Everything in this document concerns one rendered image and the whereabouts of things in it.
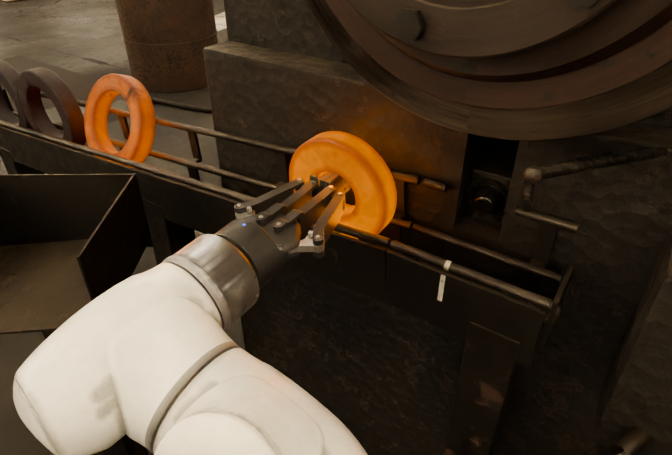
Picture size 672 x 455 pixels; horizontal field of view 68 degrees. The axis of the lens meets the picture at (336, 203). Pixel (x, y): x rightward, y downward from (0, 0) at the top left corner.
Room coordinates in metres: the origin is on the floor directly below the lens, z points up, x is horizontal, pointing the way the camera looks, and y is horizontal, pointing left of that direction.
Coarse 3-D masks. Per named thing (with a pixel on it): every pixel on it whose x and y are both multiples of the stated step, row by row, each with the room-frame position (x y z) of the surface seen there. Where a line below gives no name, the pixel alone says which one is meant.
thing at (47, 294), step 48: (0, 192) 0.66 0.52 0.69; (48, 192) 0.66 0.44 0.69; (96, 192) 0.66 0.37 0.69; (0, 240) 0.66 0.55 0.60; (48, 240) 0.66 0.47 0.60; (96, 240) 0.50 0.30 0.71; (144, 240) 0.63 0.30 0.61; (0, 288) 0.55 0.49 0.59; (48, 288) 0.54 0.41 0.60; (96, 288) 0.47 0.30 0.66; (48, 336) 0.53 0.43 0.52
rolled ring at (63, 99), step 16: (32, 80) 0.98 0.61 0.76; (48, 80) 0.96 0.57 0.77; (32, 96) 1.02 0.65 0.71; (48, 96) 0.95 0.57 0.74; (64, 96) 0.95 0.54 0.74; (32, 112) 1.01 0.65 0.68; (64, 112) 0.93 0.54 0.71; (80, 112) 0.95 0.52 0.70; (32, 128) 1.02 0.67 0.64; (48, 128) 1.01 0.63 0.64; (64, 128) 0.94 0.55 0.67; (80, 128) 0.94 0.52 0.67
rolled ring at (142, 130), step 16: (112, 80) 0.92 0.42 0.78; (128, 80) 0.90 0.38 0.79; (96, 96) 0.93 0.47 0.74; (112, 96) 0.94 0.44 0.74; (128, 96) 0.88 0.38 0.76; (144, 96) 0.88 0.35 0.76; (96, 112) 0.93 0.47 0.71; (144, 112) 0.86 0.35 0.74; (96, 128) 0.92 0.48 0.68; (144, 128) 0.84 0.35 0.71; (96, 144) 0.89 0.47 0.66; (112, 144) 0.91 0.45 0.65; (128, 144) 0.84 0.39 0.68; (144, 144) 0.84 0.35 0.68
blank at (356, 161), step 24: (312, 144) 0.57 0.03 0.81; (336, 144) 0.55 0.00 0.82; (360, 144) 0.56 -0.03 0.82; (312, 168) 0.57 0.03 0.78; (336, 168) 0.55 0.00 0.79; (360, 168) 0.53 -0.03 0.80; (384, 168) 0.54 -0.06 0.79; (360, 192) 0.53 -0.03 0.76; (384, 192) 0.52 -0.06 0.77; (360, 216) 0.53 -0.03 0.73; (384, 216) 0.51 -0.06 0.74
